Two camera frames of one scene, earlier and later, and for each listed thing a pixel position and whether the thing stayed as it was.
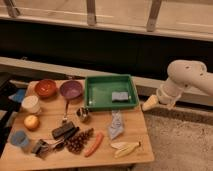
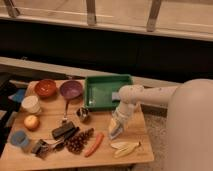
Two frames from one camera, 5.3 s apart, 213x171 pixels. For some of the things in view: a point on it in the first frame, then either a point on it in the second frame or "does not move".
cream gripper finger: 151,101 → 118,126
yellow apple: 31,122 does not move
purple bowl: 71,89 does not move
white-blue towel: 116,129 does not move
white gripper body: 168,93 → 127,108
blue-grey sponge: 119,96 does not move
